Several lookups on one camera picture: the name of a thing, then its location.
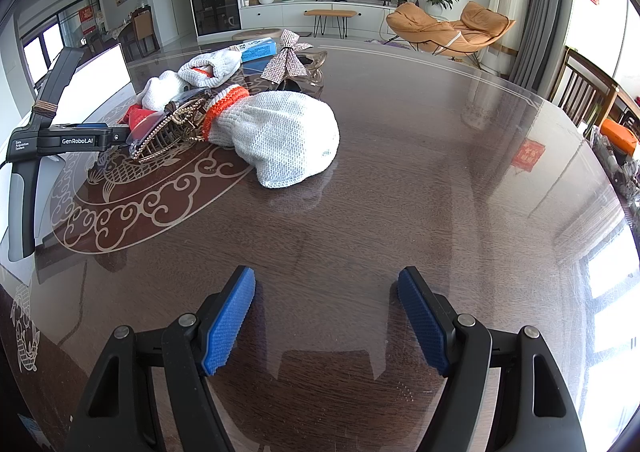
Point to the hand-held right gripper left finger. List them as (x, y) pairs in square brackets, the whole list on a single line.
[(230, 322)]

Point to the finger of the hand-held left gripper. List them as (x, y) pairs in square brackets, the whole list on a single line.
[(121, 134)]

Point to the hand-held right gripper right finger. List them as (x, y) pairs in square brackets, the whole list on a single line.
[(422, 322)]

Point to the blue and white carton box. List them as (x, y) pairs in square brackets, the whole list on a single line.
[(260, 51)]

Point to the white knit glove orange cuff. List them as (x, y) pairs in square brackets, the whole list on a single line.
[(285, 137), (220, 63), (160, 89)]

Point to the red triangular snack packet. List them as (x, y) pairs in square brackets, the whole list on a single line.
[(137, 117)]

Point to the gold hair claw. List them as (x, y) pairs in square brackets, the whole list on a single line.
[(165, 142)]

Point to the black studded hair clip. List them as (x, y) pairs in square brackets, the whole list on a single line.
[(192, 97)]

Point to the sparkly bow hair claw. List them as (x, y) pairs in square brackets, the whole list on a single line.
[(287, 59)]

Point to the white television cabinet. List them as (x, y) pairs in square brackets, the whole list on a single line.
[(280, 17)]

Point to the wooden bench black legs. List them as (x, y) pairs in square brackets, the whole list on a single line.
[(330, 13)]

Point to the orange box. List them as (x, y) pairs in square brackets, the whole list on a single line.
[(620, 134)]

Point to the wooden slatted chair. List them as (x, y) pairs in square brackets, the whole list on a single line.
[(580, 87)]

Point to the orange lounge chair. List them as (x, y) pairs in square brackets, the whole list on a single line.
[(420, 24)]

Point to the grey curtain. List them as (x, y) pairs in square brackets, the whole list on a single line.
[(542, 12)]

